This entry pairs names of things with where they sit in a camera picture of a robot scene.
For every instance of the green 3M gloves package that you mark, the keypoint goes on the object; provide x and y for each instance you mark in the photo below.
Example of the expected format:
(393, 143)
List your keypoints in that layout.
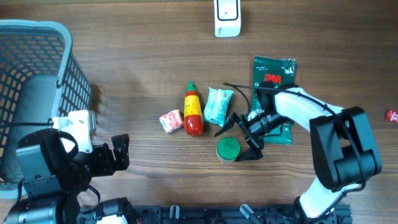
(279, 72)

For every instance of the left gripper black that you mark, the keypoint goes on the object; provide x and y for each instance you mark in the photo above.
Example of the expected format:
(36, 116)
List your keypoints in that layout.
(103, 152)

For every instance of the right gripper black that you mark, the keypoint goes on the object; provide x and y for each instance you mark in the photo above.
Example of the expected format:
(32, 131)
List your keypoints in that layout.
(257, 144)

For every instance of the white barcode scanner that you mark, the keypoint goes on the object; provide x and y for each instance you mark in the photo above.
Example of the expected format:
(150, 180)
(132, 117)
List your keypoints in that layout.
(227, 14)

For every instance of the grey plastic shopping basket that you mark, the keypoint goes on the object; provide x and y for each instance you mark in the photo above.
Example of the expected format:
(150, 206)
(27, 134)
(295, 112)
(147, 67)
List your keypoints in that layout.
(40, 79)

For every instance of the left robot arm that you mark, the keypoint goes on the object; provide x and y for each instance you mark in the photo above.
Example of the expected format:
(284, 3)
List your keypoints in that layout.
(56, 172)

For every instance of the red sauce bottle green cap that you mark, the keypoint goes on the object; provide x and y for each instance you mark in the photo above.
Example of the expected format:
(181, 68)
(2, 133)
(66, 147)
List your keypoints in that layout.
(192, 115)

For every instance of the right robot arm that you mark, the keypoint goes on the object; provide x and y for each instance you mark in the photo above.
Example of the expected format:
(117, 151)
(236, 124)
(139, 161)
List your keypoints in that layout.
(344, 151)

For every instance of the small red snack bar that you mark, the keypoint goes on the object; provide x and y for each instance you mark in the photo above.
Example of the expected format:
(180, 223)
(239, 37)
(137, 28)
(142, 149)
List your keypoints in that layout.
(392, 115)

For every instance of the red white snack packet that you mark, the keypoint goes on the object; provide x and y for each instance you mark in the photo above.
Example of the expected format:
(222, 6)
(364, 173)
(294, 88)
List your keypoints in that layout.
(171, 121)

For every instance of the mint green white pouch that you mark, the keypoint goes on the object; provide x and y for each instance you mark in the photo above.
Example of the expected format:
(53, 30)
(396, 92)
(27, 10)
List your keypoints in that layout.
(217, 106)

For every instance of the green lid jar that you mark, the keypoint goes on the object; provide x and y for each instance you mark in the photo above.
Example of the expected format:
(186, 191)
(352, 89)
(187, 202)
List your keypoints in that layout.
(228, 149)

